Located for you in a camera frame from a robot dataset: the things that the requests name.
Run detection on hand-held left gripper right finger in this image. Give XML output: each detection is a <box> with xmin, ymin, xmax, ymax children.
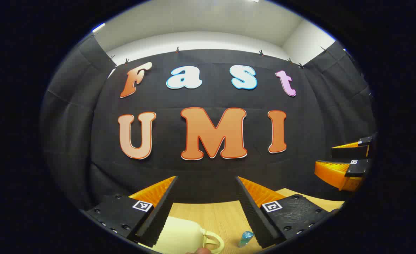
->
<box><xmin>236</xmin><ymin>176</ymin><xmax>341</xmax><ymax>249</ymax></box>

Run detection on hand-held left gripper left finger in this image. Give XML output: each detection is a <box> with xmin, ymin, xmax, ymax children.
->
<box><xmin>84</xmin><ymin>176</ymin><xmax>179</xmax><ymax>248</ymax></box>

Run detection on small blue bottle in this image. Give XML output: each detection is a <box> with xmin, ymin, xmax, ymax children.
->
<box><xmin>238</xmin><ymin>231</ymin><xmax>254</xmax><ymax>248</ymax></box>

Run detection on pale yellow suitcase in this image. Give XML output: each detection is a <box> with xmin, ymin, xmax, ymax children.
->
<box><xmin>139</xmin><ymin>216</ymin><xmax>225</xmax><ymax>254</ymax></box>

